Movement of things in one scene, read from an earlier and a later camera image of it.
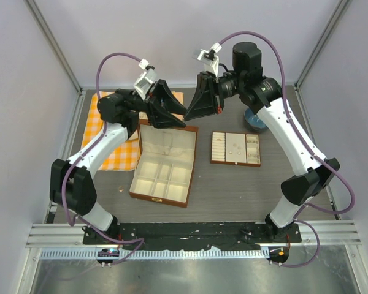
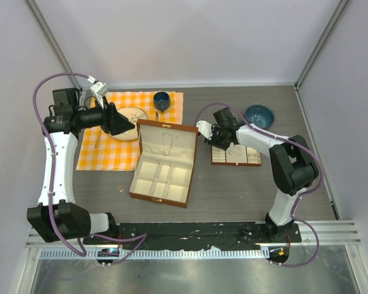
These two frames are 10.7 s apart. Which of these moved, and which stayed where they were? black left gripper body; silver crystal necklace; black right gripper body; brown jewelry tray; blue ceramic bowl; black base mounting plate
Moved: black left gripper body; black right gripper body
Stayed: blue ceramic bowl; silver crystal necklace; black base mounting plate; brown jewelry tray
